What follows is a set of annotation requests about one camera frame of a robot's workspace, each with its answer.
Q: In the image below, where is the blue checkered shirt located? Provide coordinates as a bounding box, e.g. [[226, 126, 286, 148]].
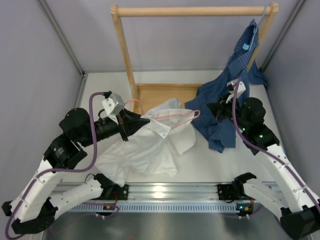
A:
[[184, 19, 268, 153]]

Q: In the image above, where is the aluminium mounting rail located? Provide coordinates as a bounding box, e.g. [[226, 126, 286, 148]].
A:
[[54, 181, 281, 201]]

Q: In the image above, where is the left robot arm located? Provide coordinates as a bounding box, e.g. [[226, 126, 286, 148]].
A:
[[1, 108, 150, 240]]

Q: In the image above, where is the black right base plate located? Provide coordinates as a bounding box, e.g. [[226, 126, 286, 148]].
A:
[[217, 183, 239, 203]]

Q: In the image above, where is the pink wire hanger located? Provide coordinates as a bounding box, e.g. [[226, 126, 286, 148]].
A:
[[124, 98, 201, 129]]

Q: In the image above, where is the slotted grey cable duct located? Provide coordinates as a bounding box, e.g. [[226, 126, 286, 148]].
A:
[[69, 202, 251, 214]]

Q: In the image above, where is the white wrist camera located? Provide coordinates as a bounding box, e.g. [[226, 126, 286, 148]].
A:
[[102, 91, 125, 124], [225, 77, 246, 104]]

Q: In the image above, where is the aluminium frame post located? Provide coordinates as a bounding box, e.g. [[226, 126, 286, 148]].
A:
[[37, 0, 87, 108], [259, 0, 311, 116]]

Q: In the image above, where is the white shirt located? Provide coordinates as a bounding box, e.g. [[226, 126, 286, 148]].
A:
[[95, 98, 196, 187]]

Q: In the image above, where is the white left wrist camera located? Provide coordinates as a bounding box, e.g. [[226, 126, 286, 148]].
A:
[[102, 91, 125, 124]]

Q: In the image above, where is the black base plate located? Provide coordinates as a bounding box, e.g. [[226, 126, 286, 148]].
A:
[[217, 183, 239, 203], [112, 184, 130, 201]]

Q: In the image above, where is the wooden clothes rack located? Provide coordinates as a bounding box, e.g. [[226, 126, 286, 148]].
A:
[[110, 0, 279, 106]]

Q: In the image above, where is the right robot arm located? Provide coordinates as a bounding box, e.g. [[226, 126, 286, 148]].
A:
[[207, 97, 320, 240]]

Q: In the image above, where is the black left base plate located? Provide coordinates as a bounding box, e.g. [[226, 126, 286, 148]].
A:
[[112, 184, 130, 201]]

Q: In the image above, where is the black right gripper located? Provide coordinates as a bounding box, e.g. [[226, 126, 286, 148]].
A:
[[207, 93, 250, 132]]

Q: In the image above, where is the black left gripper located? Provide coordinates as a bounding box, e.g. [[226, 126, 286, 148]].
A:
[[78, 107, 150, 148]]

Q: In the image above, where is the right aluminium frame post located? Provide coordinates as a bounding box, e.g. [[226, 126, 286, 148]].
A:
[[259, 0, 311, 116]]

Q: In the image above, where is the left aluminium frame post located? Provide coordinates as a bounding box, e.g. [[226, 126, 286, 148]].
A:
[[37, 0, 87, 108]]

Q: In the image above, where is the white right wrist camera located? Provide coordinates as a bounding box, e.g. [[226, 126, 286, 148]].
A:
[[225, 77, 246, 104]]

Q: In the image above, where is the light blue wire hanger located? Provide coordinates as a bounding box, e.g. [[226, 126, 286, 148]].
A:
[[249, 5, 268, 49]]

